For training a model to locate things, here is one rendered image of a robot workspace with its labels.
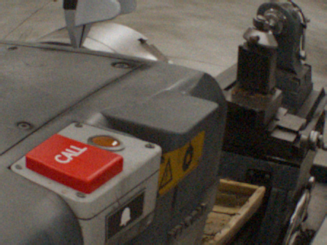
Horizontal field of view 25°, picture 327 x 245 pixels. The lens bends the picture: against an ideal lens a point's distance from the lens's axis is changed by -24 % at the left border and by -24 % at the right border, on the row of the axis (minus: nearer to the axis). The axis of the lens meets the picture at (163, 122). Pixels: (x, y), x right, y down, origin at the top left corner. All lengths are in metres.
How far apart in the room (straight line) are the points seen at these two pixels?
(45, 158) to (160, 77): 0.26
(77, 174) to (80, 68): 0.28
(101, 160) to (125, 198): 0.04
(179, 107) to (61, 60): 0.16
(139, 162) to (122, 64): 0.24
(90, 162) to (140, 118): 0.13
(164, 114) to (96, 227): 0.18
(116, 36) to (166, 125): 0.37
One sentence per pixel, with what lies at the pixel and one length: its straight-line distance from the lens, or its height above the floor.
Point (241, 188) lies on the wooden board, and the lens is 1.52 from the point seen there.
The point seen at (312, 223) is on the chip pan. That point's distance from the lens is 2.22.
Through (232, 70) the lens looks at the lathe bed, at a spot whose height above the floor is 0.86.
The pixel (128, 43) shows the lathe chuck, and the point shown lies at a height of 1.22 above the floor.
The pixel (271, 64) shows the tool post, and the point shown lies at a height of 1.08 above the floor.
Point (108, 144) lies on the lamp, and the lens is 0.65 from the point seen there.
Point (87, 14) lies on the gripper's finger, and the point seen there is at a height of 1.33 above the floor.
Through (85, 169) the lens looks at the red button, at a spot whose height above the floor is 1.27.
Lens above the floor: 1.49
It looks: 20 degrees down
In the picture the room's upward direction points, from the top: 7 degrees clockwise
